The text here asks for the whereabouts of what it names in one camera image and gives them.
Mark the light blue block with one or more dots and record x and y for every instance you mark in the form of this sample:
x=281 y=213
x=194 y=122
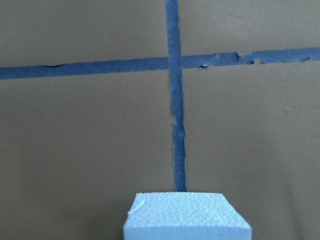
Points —
x=184 y=216

